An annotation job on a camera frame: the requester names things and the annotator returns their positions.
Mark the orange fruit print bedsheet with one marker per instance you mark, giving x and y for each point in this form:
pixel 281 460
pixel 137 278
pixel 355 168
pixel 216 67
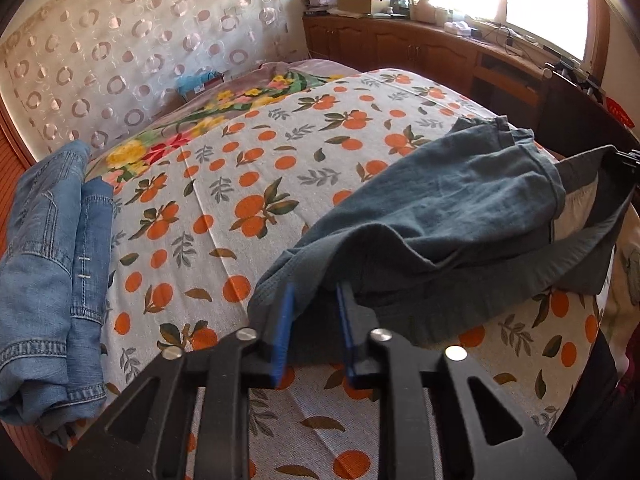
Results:
pixel 240 170

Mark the folded blue jeans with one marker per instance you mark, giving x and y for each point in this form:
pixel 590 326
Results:
pixel 40 240
pixel 97 240

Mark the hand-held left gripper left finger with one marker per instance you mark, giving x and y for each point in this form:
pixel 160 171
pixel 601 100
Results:
pixel 285 330

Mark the wooden cabinet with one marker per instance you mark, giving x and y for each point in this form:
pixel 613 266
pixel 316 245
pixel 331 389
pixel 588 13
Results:
pixel 390 45

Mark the flat cardboard box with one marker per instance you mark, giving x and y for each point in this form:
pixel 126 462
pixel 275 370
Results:
pixel 362 4

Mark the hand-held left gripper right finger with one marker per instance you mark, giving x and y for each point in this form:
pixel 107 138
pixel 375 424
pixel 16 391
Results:
pixel 345 330

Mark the person's dark clothing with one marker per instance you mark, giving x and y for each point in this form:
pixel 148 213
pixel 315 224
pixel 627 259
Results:
pixel 600 420

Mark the red paper decoration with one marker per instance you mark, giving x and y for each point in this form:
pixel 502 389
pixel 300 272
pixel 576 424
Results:
pixel 620 112

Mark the grey-blue pants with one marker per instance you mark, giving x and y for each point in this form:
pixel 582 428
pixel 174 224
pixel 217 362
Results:
pixel 425 210

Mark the cardboard box with blue bag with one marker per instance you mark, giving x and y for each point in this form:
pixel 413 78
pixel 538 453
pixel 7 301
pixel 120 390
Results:
pixel 197 85

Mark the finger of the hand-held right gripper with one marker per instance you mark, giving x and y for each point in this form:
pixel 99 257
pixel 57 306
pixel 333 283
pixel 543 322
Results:
pixel 629 159

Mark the stack of papers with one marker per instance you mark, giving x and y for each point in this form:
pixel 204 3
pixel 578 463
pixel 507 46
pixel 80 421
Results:
pixel 320 0

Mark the circle pattern sheer curtain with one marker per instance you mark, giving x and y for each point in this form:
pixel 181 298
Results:
pixel 125 35

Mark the dark brown board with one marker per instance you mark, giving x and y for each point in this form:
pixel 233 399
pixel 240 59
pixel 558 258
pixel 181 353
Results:
pixel 580 115

